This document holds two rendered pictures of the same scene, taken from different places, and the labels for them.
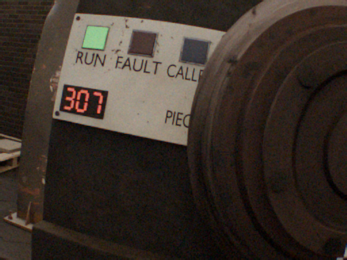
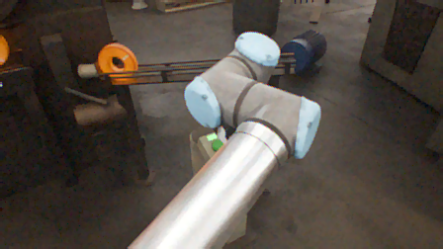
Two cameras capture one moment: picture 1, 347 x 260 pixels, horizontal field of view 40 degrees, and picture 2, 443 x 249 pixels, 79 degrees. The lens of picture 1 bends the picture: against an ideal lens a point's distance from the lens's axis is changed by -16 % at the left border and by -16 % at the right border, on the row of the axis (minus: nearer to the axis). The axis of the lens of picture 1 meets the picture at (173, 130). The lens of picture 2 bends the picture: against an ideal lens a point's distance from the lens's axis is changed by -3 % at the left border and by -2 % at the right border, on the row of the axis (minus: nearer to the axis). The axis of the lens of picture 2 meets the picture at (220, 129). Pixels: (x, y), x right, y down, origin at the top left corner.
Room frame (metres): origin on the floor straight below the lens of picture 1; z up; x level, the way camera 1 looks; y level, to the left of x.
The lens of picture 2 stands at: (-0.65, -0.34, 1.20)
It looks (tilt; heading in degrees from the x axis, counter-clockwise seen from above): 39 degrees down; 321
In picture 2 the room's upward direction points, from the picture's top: straight up
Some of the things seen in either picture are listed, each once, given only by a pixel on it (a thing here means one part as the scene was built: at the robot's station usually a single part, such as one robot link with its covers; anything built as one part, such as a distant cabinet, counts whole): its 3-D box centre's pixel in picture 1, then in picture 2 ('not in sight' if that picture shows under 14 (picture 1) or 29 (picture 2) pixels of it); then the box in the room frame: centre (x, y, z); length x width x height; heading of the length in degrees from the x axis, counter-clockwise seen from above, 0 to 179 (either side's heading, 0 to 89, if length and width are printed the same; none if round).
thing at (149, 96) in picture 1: (137, 74); not in sight; (0.84, 0.07, 1.15); 0.26 x 0.02 x 0.18; 82
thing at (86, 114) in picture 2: not in sight; (113, 145); (0.51, -0.56, 0.27); 0.22 x 0.13 x 0.53; 82
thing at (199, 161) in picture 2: not in sight; (207, 179); (0.03, -0.81, 0.26); 0.12 x 0.12 x 0.52
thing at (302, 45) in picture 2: not in sight; (307, 50); (0.78, -2.54, 0.17); 0.57 x 0.31 x 0.34; 102
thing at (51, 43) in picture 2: not in sight; (60, 63); (0.67, -0.49, 0.68); 0.11 x 0.08 x 0.24; 172
